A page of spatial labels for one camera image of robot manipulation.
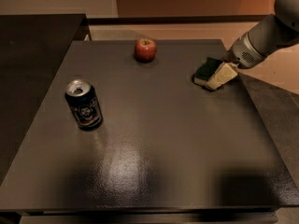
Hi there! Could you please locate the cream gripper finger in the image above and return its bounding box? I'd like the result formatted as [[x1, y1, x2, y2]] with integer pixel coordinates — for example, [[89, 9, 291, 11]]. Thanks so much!
[[205, 63, 238, 91]]

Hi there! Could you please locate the green and yellow sponge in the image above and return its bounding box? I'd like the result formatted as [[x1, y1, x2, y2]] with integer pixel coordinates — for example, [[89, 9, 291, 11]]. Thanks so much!
[[193, 57, 222, 86]]

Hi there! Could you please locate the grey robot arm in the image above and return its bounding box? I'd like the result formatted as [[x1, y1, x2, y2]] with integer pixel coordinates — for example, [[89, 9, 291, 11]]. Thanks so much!
[[204, 0, 299, 91]]

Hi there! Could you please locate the dark pepsi can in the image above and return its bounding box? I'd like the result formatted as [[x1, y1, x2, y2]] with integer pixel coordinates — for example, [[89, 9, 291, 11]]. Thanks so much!
[[64, 79, 103, 131]]

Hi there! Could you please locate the red apple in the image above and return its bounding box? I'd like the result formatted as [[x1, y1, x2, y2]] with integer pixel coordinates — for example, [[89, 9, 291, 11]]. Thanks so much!
[[135, 38, 157, 63]]

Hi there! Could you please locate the dark side table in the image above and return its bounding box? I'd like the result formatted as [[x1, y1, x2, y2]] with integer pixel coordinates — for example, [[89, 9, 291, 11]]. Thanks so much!
[[0, 14, 91, 183]]

